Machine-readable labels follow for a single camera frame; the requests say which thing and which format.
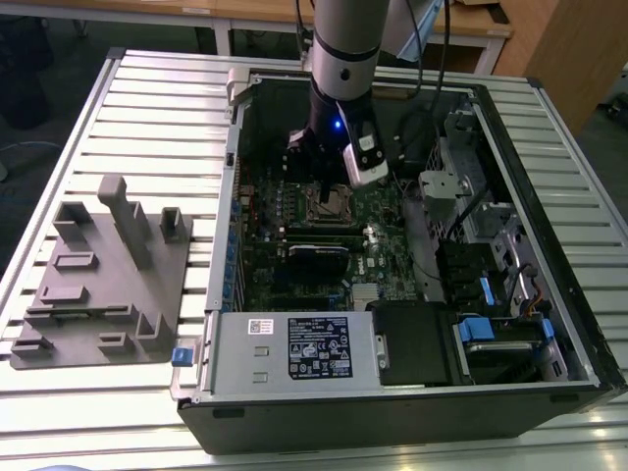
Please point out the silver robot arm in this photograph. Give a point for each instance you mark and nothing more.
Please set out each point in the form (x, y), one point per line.
(346, 49)

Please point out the CPU socket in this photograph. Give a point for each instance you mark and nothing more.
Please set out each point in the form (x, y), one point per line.
(311, 219)

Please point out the black RAM slot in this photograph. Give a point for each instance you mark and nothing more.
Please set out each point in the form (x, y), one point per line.
(326, 238)
(326, 233)
(326, 244)
(326, 228)

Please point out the copper coloured tube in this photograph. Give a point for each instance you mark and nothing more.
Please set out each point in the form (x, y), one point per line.
(392, 92)

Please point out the grey case hinge block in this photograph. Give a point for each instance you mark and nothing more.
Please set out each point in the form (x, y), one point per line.
(239, 81)

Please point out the silver drive cage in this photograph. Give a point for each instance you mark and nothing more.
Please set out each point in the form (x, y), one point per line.
(441, 189)

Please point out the black graphics card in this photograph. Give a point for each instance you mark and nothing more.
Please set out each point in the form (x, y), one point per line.
(319, 265)

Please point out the green motherboard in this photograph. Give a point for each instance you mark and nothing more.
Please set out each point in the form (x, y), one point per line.
(387, 255)

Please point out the small silver chipset heatsink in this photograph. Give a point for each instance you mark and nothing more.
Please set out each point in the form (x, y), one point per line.
(367, 292)

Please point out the blue plastic clip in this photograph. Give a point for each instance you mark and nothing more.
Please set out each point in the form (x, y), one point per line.
(548, 334)
(486, 290)

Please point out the black drive bay block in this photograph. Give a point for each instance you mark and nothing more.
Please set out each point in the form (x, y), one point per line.
(412, 343)

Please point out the wooden cabinet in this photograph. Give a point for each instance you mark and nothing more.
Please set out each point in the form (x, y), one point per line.
(564, 49)

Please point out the silver power supply unit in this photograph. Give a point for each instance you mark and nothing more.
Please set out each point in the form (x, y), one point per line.
(235, 353)

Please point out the grey parts rack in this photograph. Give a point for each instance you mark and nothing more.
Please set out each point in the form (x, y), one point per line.
(113, 294)

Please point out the blue case latch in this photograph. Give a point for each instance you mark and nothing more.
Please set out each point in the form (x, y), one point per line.
(182, 356)

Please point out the black office chair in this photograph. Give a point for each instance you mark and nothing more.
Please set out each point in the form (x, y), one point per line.
(24, 73)

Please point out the black PC case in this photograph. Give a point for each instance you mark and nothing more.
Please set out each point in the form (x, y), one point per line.
(343, 427)

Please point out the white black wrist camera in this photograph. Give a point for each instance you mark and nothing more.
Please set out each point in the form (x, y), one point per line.
(368, 157)

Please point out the wooden desk white frame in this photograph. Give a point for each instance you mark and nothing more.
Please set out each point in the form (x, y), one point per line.
(486, 29)
(122, 7)

